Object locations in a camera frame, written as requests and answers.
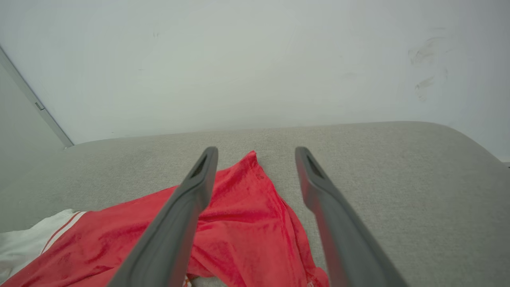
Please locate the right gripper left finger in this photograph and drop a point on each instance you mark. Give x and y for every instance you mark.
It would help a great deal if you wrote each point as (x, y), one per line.
(171, 235)

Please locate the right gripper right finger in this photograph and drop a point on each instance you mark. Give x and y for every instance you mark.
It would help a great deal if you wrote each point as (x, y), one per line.
(342, 235)

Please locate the red basketball jersey white trim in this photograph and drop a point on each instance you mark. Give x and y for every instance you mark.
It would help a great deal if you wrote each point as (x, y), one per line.
(247, 223)

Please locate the grey fabric sofa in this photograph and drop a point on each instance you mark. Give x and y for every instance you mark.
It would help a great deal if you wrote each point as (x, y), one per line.
(398, 179)

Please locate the grey metal wall rail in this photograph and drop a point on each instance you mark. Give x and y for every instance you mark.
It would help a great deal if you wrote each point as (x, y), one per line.
(40, 109)

